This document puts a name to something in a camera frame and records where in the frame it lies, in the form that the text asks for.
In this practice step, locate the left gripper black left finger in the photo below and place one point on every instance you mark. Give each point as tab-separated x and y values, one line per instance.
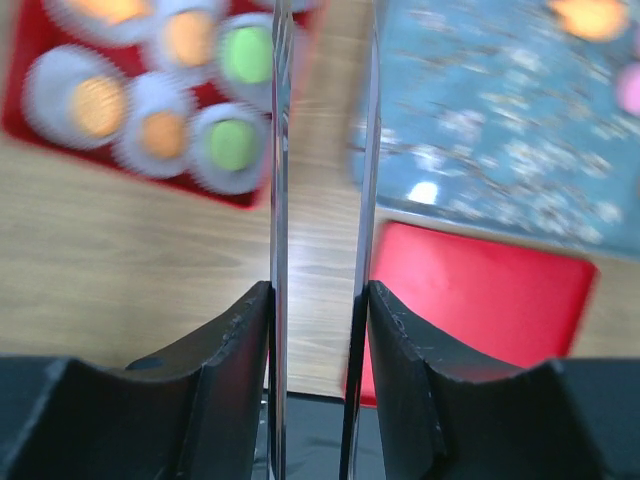
187	411

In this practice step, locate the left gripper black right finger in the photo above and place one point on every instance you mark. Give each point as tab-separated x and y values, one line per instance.
448	411

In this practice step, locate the red box lid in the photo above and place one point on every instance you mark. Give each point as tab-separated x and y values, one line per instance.
516	304

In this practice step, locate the green round cookie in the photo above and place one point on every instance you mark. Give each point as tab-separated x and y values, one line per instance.
232	144
247	55

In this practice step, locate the red cookie box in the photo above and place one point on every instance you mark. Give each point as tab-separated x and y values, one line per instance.
56	47

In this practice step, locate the orange round waffle cookie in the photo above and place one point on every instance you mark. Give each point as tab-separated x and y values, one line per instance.
98	106

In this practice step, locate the metal tongs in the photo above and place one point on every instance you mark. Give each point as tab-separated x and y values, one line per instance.
283	51

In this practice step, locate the orange fish cookie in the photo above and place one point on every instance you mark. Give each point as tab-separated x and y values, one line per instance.
113	12
596	21

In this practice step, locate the orange round cookie top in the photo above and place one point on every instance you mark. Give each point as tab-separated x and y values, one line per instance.
163	134

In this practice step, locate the floral metal serving tray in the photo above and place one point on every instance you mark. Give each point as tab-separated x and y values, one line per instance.
495	119

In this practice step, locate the pink round cookie upper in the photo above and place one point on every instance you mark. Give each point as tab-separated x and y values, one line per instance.
628	89

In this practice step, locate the orange fish cookie top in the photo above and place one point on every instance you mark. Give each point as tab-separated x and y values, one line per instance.
596	21

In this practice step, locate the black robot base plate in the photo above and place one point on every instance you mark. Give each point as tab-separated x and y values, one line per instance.
314	428

